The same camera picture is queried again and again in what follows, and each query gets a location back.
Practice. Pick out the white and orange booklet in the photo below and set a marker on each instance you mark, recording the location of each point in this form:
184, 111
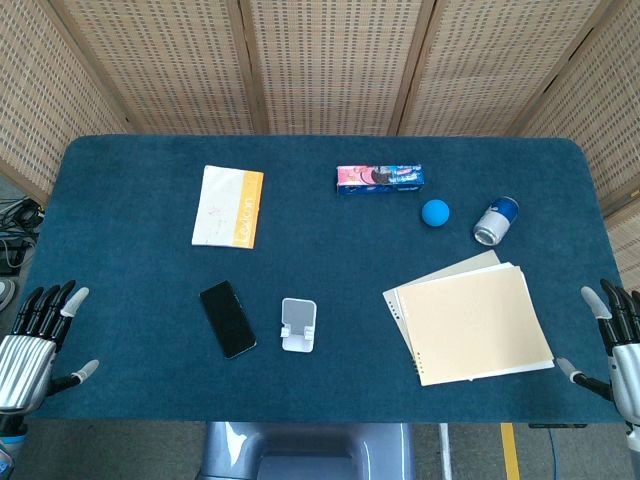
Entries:
227, 206

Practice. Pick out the white phone stand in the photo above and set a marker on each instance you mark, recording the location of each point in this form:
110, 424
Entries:
298, 325

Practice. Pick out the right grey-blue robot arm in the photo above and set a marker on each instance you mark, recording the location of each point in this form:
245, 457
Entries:
632, 430

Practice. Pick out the dark blue table cloth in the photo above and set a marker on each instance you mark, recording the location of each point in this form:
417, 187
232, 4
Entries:
350, 260

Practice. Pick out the black smartphone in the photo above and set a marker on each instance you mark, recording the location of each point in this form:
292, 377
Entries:
228, 319

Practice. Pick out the white paper sheets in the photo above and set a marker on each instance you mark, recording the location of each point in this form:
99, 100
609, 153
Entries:
520, 274

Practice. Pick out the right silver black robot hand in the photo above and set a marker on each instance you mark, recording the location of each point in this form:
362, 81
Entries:
625, 365

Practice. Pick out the bamboo folding screen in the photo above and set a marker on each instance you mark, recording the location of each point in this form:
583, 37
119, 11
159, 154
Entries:
325, 65

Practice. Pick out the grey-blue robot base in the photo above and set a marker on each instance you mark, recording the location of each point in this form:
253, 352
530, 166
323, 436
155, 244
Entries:
305, 452

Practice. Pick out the silver blue soda can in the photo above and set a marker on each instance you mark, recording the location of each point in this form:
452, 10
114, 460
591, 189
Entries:
495, 221

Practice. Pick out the tan spiral notebook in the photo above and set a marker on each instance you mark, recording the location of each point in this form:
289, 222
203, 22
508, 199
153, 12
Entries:
475, 330

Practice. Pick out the blue ball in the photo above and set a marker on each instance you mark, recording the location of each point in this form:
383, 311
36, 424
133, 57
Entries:
435, 212

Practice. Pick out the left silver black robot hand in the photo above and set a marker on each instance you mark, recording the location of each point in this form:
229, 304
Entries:
25, 360

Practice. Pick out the blue pink cookie box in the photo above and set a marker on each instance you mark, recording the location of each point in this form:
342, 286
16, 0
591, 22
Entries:
380, 179

